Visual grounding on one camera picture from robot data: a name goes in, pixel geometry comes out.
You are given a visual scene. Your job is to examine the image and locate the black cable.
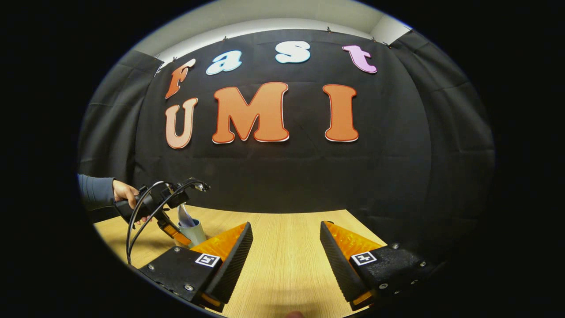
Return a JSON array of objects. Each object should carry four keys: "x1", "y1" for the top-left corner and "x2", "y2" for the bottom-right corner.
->
[
  {"x1": 125, "y1": 180, "x2": 177, "y2": 265},
  {"x1": 128, "y1": 178, "x2": 211, "y2": 265}
]

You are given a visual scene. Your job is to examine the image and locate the wooden desktop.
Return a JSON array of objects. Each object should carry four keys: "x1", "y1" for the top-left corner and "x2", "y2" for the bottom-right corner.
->
[{"x1": 93, "y1": 204, "x2": 390, "y2": 318}]

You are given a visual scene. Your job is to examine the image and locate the blue cup with wooden handle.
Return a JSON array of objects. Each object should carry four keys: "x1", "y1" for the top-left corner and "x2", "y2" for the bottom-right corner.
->
[{"x1": 178, "y1": 219, "x2": 207, "y2": 248}]

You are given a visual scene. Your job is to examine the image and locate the white toothpaste tube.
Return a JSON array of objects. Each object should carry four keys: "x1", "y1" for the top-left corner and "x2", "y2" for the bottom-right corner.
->
[{"x1": 177, "y1": 204, "x2": 197, "y2": 228}]

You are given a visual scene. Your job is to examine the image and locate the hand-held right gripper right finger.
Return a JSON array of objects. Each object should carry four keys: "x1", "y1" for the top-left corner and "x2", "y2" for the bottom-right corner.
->
[{"x1": 320, "y1": 221, "x2": 438, "y2": 312}]

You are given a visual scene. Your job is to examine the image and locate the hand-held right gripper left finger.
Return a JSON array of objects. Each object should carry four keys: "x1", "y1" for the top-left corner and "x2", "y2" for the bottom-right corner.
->
[{"x1": 138, "y1": 222, "x2": 254, "y2": 313}]

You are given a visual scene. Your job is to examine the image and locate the black backdrop cloth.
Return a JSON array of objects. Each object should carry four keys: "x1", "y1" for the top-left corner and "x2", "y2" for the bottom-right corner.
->
[{"x1": 77, "y1": 29, "x2": 496, "y2": 265}]

